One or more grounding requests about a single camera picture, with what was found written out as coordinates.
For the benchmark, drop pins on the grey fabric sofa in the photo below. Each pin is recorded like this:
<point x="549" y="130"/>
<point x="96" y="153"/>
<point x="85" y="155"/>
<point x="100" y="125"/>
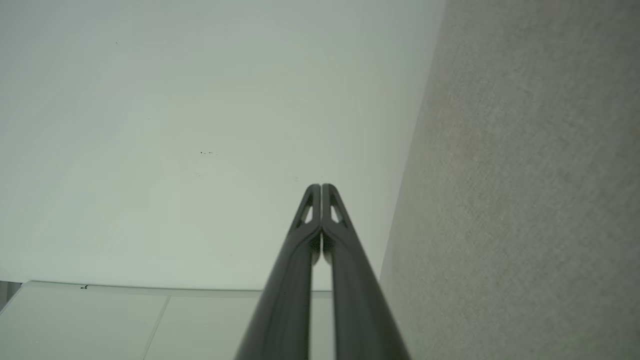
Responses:
<point x="525" y="200"/>

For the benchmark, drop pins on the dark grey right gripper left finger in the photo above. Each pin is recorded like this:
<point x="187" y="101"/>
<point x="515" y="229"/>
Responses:
<point x="282" y="300"/>

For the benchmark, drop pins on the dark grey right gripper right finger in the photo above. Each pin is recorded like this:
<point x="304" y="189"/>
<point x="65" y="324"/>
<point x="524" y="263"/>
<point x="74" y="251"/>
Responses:
<point x="357" y="305"/>

